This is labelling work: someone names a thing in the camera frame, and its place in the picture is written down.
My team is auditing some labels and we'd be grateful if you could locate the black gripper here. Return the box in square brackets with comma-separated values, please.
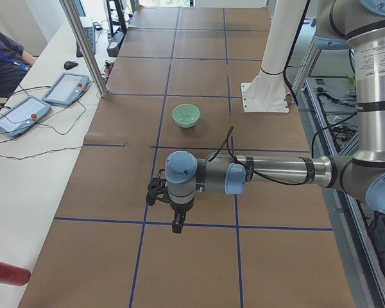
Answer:
[170, 200, 193, 234]

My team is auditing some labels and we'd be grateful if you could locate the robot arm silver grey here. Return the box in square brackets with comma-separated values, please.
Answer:
[163, 1, 385, 233]

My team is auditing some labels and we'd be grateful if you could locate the green bowl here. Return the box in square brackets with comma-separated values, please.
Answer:
[172, 103, 200, 128]

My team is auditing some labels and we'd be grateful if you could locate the far teach pendant tablet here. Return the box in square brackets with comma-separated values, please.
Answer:
[42, 72, 89, 106]

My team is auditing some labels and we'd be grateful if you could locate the teach pendant tablet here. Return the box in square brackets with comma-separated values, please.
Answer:
[0, 96, 51, 137]
[42, 72, 89, 106]

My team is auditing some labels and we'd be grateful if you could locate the red cylinder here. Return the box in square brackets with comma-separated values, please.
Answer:
[0, 262, 31, 286]

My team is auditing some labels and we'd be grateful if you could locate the near teach pendant tablet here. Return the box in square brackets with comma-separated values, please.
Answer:
[0, 96, 51, 137]

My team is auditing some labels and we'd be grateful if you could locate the black computer mouse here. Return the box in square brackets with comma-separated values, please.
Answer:
[64, 61, 78, 70]

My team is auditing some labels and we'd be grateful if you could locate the black keyboard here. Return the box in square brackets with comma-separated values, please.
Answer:
[76, 26, 97, 58]

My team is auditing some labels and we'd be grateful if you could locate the seated person dark shirt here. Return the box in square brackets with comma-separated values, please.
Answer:
[0, 32, 37, 98]

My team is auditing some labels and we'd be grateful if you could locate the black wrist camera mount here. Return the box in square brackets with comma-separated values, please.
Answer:
[146, 169, 170, 206]

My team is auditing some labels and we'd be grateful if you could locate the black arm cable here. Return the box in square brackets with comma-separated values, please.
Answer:
[208, 126, 312, 186]

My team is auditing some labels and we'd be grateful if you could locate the white pedestal column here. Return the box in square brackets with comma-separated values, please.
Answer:
[241, 0, 309, 113]

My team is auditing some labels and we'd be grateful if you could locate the aluminium frame post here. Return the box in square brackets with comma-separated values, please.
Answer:
[59, 0, 108, 98]

